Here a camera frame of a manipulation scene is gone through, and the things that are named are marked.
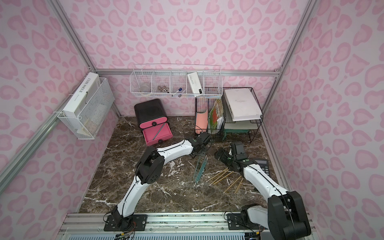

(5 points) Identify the black pink drawer cabinet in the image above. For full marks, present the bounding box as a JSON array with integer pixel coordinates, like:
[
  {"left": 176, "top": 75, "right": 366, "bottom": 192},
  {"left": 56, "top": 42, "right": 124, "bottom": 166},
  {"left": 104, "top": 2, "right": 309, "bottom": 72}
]
[{"left": 134, "top": 99, "right": 170, "bottom": 134}]

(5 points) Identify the pink top drawer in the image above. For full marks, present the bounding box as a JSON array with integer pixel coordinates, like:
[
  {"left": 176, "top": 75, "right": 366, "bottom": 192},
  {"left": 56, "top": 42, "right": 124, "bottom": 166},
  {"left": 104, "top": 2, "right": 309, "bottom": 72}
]
[{"left": 139, "top": 117, "right": 168, "bottom": 130}]

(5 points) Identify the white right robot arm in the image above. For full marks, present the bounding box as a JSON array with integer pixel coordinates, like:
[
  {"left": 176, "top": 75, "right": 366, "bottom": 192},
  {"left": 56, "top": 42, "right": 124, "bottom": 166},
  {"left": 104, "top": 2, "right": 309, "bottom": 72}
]
[{"left": 215, "top": 142, "right": 312, "bottom": 240}]

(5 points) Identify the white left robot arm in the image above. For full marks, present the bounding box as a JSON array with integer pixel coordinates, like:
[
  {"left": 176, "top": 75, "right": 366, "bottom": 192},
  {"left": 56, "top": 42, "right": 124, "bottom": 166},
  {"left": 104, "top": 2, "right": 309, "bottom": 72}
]
[{"left": 104, "top": 132, "right": 212, "bottom": 232}]

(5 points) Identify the pink folder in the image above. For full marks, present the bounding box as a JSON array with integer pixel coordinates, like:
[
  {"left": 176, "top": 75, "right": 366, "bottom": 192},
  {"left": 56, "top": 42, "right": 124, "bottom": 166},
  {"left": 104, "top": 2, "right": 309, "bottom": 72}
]
[{"left": 195, "top": 110, "right": 208, "bottom": 135}]

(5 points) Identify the black calculator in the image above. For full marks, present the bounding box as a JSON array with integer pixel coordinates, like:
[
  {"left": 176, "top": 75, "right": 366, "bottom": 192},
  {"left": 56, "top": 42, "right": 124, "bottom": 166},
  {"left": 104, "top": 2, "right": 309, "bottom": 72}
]
[{"left": 253, "top": 158, "right": 270, "bottom": 176}]

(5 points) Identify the green red booklet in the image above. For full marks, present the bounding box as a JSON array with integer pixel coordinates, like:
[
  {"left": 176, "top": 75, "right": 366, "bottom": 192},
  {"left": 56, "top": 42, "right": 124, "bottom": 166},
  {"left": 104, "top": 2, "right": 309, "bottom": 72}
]
[{"left": 208, "top": 99, "right": 225, "bottom": 134}]

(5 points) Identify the white paper stack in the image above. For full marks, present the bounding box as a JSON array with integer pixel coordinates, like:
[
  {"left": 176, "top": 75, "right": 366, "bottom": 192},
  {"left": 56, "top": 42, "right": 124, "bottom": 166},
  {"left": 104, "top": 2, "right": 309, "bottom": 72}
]
[{"left": 224, "top": 88, "right": 263, "bottom": 122}]

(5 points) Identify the white box in basket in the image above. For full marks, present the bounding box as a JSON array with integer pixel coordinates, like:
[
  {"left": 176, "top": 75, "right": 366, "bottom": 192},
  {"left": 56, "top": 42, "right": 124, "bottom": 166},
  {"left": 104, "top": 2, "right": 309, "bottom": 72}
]
[{"left": 187, "top": 72, "right": 203, "bottom": 95}]

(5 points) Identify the white book in side basket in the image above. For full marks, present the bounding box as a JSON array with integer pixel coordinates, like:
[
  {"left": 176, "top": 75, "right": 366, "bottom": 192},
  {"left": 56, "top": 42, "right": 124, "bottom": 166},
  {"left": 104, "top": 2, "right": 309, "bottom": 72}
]
[{"left": 63, "top": 73, "right": 101, "bottom": 118}]

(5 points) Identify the black wire file rack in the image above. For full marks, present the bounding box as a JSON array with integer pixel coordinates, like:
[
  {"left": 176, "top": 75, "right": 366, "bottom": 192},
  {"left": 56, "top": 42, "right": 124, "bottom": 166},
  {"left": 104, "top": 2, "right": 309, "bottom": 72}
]
[{"left": 195, "top": 95, "right": 227, "bottom": 142}]

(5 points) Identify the black wire paper tray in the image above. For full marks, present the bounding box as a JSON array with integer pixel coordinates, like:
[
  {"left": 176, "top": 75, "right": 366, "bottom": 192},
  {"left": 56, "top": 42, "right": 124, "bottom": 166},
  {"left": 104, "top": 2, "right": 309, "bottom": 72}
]
[{"left": 222, "top": 87, "right": 264, "bottom": 142}]

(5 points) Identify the white wire wall basket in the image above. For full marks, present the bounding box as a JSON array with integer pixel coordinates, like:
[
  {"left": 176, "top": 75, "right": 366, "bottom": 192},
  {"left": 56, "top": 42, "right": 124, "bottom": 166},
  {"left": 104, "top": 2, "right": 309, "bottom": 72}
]
[{"left": 130, "top": 64, "right": 223, "bottom": 99}]

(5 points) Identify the white side wire basket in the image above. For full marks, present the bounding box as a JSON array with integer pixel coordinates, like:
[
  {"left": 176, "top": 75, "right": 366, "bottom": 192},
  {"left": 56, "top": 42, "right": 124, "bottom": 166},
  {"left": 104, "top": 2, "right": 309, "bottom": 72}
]
[{"left": 58, "top": 78, "right": 115, "bottom": 140}]

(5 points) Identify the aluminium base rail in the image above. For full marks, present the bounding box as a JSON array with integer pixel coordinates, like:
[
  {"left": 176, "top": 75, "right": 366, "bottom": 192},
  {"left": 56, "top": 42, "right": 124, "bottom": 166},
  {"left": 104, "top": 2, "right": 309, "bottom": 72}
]
[{"left": 56, "top": 211, "right": 319, "bottom": 240}]

